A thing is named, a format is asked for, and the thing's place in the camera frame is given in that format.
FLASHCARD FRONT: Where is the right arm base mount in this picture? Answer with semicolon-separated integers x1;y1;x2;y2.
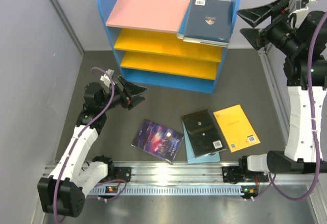
221;166;269;184

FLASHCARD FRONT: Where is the pale green Gatsby book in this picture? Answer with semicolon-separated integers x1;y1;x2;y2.
183;37;229;48

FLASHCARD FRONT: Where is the aluminium mounting rail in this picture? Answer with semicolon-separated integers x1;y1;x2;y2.
43;160;320;196

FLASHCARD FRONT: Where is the black book with barcode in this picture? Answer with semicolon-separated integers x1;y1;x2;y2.
182;109;227;158

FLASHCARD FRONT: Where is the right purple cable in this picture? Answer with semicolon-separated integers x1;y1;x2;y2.
245;0;327;202

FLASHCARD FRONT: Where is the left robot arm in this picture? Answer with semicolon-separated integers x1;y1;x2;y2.
37;75;148;218

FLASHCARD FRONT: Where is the navy blue book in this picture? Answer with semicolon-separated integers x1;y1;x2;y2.
183;0;233;43

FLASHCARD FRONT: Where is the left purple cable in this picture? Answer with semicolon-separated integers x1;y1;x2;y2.
52;67;128;222

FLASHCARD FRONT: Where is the purple Robinson Crusoe book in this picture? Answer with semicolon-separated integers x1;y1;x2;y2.
131;119;184;164

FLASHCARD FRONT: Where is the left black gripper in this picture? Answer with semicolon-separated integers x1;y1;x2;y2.
99;75;148;111

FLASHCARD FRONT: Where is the blue pink yellow bookshelf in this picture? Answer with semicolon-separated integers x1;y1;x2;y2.
97;0;240;93

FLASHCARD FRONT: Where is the yellow book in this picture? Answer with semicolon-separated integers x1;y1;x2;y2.
213;104;261;153

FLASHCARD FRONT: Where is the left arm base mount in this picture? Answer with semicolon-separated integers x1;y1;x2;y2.
100;166;132;183

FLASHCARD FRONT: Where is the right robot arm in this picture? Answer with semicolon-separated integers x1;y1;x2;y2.
237;0;326;182

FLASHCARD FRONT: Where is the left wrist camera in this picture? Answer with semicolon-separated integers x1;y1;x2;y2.
100;69;114;88

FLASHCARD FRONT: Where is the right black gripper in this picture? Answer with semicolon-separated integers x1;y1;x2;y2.
236;0;302;56

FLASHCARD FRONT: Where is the light blue book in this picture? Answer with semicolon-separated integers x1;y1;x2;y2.
183;124;221;164

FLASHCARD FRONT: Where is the purple cable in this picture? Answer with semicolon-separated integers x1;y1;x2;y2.
52;67;128;222
245;0;327;202

